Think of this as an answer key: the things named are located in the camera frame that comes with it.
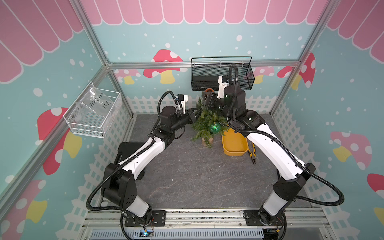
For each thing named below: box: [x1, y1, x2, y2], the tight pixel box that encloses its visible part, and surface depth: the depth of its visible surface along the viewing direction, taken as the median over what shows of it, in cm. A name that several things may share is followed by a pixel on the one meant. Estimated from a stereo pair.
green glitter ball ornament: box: [209, 121, 221, 134], surface depth 74 cm
